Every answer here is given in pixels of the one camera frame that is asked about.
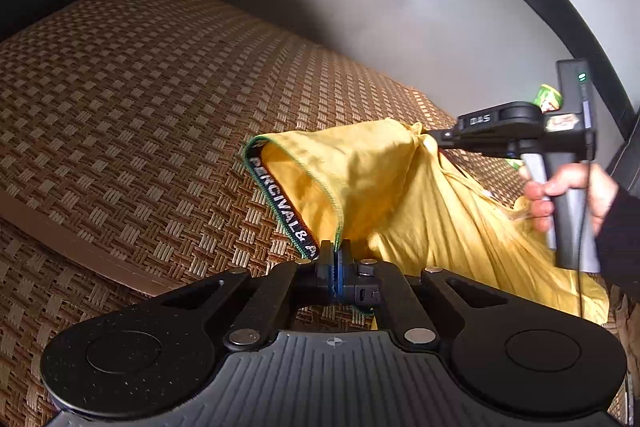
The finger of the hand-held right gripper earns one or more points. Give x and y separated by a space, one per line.
442 138

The person's right hand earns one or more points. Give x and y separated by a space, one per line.
570 182

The yellow t-shirt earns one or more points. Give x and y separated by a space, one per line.
425 207

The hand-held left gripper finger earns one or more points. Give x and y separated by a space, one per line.
327 269
340 272

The green chip can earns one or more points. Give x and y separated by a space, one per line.
547 97

